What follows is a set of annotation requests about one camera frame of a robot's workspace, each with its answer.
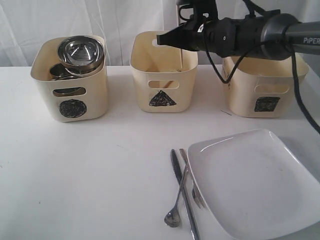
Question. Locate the long steel spoon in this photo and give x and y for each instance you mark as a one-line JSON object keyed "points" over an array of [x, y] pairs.
{"points": [[172, 218]]}

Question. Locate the white square plate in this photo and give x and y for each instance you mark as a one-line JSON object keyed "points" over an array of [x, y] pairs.
{"points": [[254, 186]]}

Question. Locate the white ceramic bowl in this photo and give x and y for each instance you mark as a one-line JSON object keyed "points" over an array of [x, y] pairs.
{"points": [[85, 73]]}

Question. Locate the steel table knife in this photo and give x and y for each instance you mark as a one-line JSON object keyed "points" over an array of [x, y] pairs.
{"points": [[189, 211]]}

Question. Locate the stainless steel bowl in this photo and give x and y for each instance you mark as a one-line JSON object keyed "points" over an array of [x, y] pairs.
{"points": [[81, 53]]}

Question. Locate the cream bin with square mark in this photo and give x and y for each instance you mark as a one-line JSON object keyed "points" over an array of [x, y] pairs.
{"points": [[260, 88]]}

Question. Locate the cream bin with triangle mark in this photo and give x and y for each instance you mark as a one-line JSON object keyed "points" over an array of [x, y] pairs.
{"points": [[152, 66]]}

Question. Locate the cream bin with circle mark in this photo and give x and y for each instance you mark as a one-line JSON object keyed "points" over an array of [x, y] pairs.
{"points": [[91, 105]]}

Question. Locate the white backdrop curtain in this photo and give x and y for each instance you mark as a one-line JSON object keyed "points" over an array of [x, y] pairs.
{"points": [[26, 24]]}

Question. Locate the steel fork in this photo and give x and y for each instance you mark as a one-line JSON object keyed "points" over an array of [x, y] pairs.
{"points": [[196, 195]]}

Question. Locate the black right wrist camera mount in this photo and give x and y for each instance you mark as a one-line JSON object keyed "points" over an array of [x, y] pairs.
{"points": [[207, 8]]}

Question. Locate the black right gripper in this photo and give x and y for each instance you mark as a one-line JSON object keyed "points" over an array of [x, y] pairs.
{"points": [[226, 37]]}

